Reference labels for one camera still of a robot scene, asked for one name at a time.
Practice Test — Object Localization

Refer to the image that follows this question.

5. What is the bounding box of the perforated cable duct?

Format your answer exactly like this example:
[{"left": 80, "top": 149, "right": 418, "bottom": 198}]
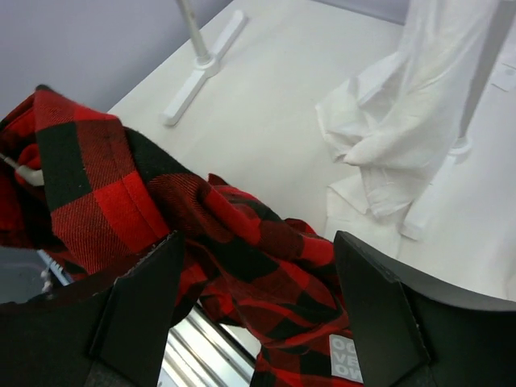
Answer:
[{"left": 37, "top": 250, "right": 73, "bottom": 293}]

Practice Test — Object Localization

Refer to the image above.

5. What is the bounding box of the white metal clothes rack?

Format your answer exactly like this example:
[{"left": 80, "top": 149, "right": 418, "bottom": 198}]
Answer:
[{"left": 160, "top": 0, "right": 248, "bottom": 127}]

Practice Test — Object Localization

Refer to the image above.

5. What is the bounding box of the red black plaid shirt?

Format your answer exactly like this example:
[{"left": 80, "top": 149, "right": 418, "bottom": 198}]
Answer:
[{"left": 1, "top": 85, "right": 351, "bottom": 386}]

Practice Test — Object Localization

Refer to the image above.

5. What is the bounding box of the aluminium rail frame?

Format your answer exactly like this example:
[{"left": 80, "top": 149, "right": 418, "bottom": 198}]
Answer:
[{"left": 157, "top": 306, "right": 260, "bottom": 387}]

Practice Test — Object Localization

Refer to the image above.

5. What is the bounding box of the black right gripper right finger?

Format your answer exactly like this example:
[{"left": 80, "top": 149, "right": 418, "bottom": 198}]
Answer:
[{"left": 334, "top": 231, "right": 515, "bottom": 386}]

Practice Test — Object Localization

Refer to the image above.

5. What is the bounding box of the white shirt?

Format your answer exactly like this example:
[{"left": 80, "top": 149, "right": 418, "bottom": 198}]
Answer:
[{"left": 314, "top": 0, "right": 516, "bottom": 242}]

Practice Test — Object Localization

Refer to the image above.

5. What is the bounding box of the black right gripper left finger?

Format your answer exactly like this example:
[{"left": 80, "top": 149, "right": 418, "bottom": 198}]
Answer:
[{"left": 1, "top": 232, "right": 185, "bottom": 386}]

